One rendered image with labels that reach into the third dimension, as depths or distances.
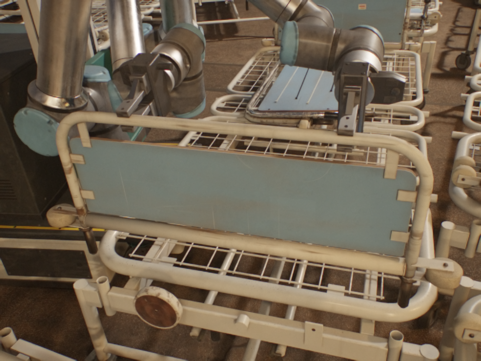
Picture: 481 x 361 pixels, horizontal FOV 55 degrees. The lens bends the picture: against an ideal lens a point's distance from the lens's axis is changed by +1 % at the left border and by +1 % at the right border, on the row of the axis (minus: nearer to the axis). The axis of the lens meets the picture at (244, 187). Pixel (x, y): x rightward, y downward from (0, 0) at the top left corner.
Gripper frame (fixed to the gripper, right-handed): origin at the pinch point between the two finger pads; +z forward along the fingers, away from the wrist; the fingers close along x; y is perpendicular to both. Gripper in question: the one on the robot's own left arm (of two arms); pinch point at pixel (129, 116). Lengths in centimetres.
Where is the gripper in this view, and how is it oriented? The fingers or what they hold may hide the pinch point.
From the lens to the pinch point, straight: 93.6
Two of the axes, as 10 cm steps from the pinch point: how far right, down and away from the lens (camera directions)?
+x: 1.0, 7.3, 6.8
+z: -2.6, 6.7, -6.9
